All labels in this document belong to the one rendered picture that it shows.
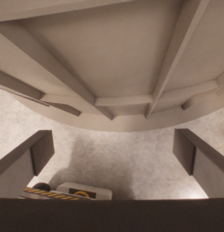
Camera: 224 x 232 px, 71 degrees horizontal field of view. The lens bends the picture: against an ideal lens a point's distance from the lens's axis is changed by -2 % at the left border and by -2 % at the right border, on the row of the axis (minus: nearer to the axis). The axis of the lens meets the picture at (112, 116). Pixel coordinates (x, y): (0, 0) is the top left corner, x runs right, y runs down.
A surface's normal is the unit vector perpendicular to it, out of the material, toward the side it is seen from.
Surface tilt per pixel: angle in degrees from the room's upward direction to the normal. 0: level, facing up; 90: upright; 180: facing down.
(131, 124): 0
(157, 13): 90
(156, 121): 0
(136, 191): 0
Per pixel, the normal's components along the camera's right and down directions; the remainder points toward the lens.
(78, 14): 0.00, 0.99
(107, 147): -0.15, -0.15
